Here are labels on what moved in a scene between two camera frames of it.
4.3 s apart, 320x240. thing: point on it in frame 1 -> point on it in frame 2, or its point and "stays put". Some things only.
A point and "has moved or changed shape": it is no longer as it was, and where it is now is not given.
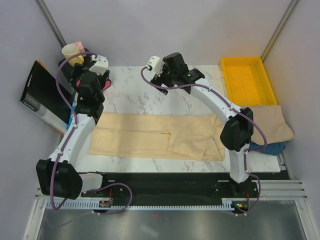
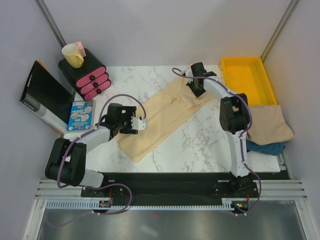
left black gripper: (78, 70) -> (130, 111)
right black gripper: (159, 80) -> (196, 93)
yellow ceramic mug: (69, 49) stays put
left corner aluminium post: (52, 23) stays put
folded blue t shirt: (273, 149) stays put
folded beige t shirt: (272, 120) stays put
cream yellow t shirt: (158, 136) has moved or changed shape
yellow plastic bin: (246, 81) stays put
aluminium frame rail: (267, 189) stays put
